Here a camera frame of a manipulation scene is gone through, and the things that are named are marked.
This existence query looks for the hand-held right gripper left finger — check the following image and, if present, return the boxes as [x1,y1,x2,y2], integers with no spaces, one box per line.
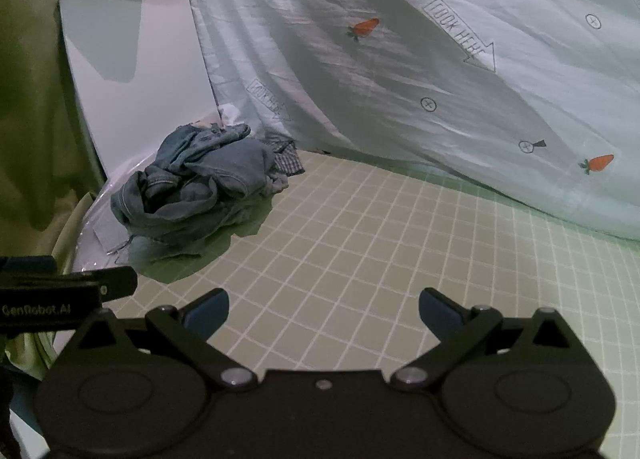
[75,288,260,392]

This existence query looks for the pale carrot print quilt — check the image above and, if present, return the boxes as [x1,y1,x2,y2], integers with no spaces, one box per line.
[187,0,640,242]

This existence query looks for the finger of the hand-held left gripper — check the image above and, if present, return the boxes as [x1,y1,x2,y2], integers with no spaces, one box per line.
[97,266,139,303]

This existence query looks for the dark checked cloth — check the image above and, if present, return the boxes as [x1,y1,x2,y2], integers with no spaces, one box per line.
[265,136,306,181]

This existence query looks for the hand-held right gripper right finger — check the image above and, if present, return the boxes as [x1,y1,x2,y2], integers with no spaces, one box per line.
[391,288,578,391]

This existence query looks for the blue denim jeans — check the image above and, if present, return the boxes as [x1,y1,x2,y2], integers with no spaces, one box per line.
[110,122,277,260]

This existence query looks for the green curtain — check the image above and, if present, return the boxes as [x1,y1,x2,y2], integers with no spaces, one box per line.
[0,0,108,382]

